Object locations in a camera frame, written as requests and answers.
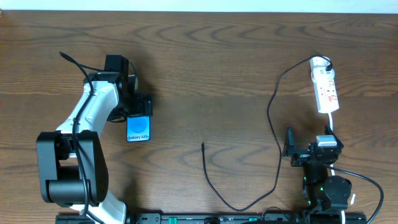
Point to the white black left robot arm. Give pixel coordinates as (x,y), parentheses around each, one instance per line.
(72,168)

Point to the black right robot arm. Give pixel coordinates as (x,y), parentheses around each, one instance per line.
(327,194)

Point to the white power strip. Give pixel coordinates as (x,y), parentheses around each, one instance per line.
(325,92)

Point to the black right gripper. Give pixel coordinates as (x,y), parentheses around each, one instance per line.
(304,152)

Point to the white USB charger plug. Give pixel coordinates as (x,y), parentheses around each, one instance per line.
(320,74)

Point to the blue Galaxy smartphone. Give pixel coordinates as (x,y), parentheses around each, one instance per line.
(138,129)

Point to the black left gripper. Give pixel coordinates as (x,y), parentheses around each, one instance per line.
(142,106)

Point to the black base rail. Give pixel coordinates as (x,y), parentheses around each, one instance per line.
(273,217)

